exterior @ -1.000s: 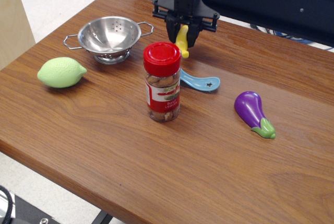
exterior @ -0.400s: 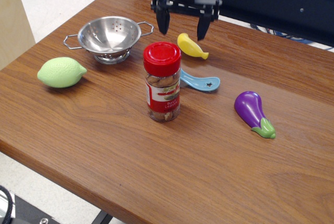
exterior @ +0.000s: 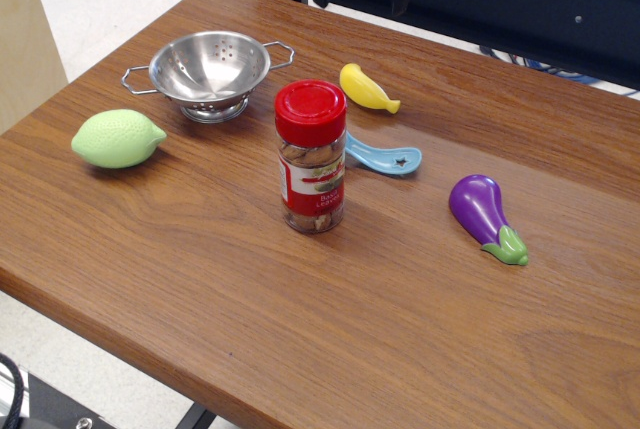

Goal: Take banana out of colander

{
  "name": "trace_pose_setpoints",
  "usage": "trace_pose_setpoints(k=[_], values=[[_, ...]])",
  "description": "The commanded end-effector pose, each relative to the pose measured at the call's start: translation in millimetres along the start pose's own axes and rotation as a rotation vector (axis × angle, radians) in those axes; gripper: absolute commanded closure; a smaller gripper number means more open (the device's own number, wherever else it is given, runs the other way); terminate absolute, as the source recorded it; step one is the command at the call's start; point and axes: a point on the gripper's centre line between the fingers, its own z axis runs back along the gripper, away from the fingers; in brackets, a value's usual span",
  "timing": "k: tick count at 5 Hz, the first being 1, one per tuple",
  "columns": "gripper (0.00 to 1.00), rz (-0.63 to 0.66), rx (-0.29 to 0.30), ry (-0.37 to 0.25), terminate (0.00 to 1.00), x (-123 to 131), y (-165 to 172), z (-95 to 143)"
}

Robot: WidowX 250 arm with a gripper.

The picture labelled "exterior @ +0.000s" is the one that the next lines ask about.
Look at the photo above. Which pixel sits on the small steel colander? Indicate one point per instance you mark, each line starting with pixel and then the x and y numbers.
pixel 209 75

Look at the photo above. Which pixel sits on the light wooden panel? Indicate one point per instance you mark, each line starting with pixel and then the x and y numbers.
pixel 31 67

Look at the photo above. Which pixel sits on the purple toy eggplant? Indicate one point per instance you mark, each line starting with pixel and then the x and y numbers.
pixel 476 203

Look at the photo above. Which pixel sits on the light blue toy spoon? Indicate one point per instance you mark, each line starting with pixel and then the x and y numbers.
pixel 390 161

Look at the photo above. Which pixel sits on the red-lidded bay leaves jar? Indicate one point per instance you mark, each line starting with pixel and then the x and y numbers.
pixel 310 122

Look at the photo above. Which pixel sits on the green toy lime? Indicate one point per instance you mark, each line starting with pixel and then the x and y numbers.
pixel 118 138

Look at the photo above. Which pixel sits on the yellow toy banana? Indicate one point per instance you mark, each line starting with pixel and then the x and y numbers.
pixel 365 92

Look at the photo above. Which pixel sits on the black table leg bracket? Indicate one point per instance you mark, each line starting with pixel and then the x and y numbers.
pixel 47 407

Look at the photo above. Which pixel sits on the aluminium rail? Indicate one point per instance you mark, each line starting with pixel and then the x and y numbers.
pixel 7 389

